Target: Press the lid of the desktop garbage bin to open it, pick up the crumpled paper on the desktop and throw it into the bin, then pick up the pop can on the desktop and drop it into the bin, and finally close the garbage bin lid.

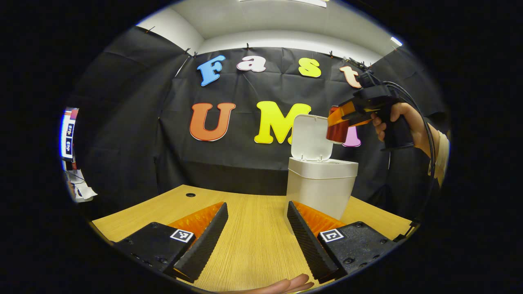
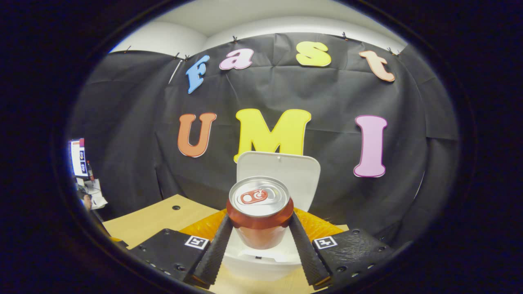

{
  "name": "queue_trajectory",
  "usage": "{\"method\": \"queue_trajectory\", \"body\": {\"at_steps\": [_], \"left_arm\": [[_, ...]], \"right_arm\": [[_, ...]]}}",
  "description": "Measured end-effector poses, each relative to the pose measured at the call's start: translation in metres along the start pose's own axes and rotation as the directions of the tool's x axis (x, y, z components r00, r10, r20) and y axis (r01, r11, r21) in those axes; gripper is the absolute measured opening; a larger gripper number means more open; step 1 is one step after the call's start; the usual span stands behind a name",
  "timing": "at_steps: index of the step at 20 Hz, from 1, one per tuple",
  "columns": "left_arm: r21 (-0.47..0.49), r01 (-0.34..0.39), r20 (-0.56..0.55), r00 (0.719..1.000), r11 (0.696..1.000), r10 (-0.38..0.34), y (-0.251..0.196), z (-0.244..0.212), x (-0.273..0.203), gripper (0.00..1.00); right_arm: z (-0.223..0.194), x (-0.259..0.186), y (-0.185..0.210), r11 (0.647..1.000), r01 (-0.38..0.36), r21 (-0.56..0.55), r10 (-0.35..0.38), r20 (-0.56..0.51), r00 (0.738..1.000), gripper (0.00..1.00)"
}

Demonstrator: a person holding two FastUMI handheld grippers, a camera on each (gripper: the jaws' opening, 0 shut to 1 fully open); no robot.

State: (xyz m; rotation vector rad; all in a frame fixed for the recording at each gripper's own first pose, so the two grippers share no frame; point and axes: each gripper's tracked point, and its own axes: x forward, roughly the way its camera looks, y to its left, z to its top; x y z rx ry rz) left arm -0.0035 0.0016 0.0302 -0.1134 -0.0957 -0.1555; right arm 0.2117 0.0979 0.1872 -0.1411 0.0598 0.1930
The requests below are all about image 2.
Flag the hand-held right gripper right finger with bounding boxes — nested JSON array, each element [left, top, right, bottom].
[[288, 207, 395, 286]]

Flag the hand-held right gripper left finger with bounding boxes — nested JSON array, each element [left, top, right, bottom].
[[130, 209, 234, 286]]

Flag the red pop can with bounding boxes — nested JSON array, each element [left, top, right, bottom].
[[226, 176, 295, 250]]

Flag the white desktop garbage bin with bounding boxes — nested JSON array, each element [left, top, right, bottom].
[[221, 151, 321, 282]]

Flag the wooden desktop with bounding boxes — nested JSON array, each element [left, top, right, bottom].
[[102, 194, 350, 294]]

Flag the white papers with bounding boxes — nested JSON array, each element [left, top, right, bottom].
[[78, 178, 108, 209]]

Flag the black backdrop cloth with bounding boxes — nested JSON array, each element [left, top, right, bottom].
[[67, 33, 460, 249]]

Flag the computer monitor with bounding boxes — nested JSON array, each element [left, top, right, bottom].
[[69, 138, 89, 179]]

